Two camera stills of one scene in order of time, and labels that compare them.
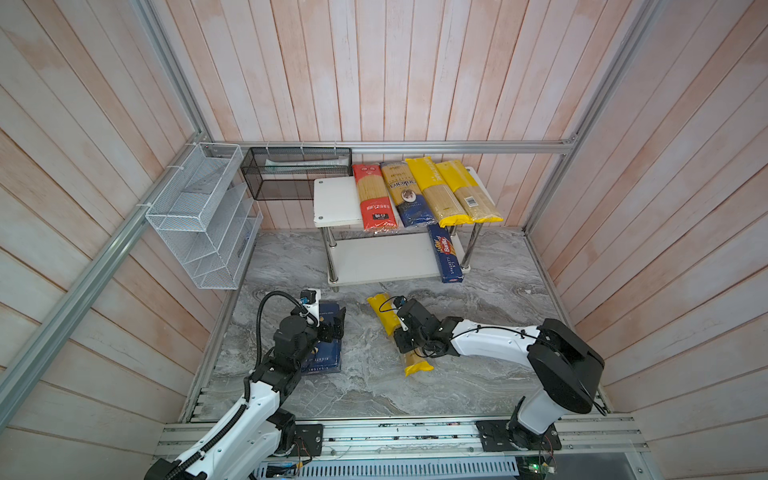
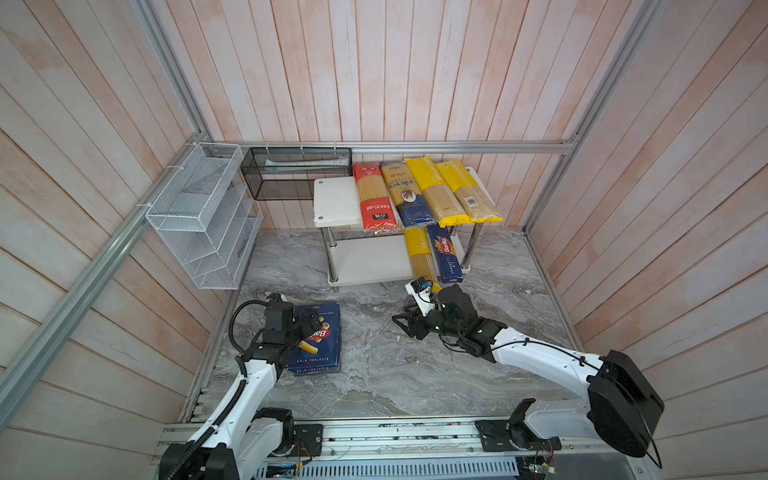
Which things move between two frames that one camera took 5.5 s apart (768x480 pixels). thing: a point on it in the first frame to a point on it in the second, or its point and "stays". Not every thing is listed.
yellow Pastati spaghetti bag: (388, 319) to (419, 248)
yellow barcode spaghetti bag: (468, 193) stays
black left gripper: (327, 334) to (304, 324)
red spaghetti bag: (377, 210) stays
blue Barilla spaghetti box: (449, 265) stays
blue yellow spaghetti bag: (408, 196) stays
